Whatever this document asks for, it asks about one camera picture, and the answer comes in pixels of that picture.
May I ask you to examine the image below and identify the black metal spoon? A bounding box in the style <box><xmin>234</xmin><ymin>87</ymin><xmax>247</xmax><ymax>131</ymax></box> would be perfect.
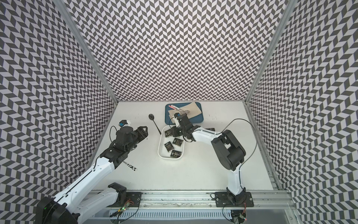
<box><xmin>148</xmin><ymin>114</ymin><xmax>162</xmax><ymax>135</ymax></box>

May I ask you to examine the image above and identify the beige folded cloth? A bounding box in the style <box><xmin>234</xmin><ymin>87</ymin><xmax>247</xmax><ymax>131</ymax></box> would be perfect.
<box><xmin>168</xmin><ymin>102</ymin><xmax>202</xmax><ymax>119</ymax></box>

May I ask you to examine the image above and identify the white plastic storage box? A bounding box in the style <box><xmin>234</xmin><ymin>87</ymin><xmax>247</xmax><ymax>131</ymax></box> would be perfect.
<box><xmin>158</xmin><ymin>126</ymin><xmax>185</xmax><ymax>161</ymax></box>

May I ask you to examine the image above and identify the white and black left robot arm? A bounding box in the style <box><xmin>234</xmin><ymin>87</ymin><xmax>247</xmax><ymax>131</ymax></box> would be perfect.
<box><xmin>35</xmin><ymin>124</ymin><xmax>148</xmax><ymax>224</ymax></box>

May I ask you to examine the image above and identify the teal plastic tray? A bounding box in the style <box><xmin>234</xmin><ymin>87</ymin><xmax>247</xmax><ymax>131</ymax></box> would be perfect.
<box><xmin>165</xmin><ymin>102</ymin><xmax>204</xmax><ymax>125</ymax></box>

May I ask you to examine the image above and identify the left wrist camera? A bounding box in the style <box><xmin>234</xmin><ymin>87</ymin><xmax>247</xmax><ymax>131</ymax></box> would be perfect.
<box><xmin>118</xmin><ymin>120</ymin><xmax>131</xmax><ymax>127</ymax></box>

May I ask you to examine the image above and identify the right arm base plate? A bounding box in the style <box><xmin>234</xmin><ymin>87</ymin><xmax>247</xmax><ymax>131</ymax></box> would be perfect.
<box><xmin>214</xmin><ymin>191</ymin><xmax>254</xmax><ymax>208</ymax></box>

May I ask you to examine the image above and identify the white handled spoon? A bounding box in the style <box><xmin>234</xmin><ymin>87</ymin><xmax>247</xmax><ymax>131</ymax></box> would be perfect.
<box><xmin>172</xmin><ymin>105</ymin><xmax>191</xmax><ymax>115</ymax></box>

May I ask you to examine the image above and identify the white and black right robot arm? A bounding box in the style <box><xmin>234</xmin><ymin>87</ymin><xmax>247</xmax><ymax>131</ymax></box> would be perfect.
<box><xmin>173</xmin><ymin>113</ymin><xmax>247</xmax><ymax>206</ymax></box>

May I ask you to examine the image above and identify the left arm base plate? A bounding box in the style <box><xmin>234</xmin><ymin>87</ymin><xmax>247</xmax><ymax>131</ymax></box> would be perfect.
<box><xmin>109</xmin><ymin>191</ymin><xmax>143</xmax><ymax>208</ymax></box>

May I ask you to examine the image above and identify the aluminium front rail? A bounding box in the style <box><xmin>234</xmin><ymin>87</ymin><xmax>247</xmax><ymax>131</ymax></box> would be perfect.
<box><xmin>83</xmin><ymin>190</ymin><xmax>297</xmax><ymax>211</ymax></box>

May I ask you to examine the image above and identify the pink handled spoon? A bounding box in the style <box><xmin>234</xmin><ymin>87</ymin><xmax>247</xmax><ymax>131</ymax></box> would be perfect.
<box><xmin>169</xmin><ymin>105</ymin><xmax>186</xmax><ymax>114</ymax></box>

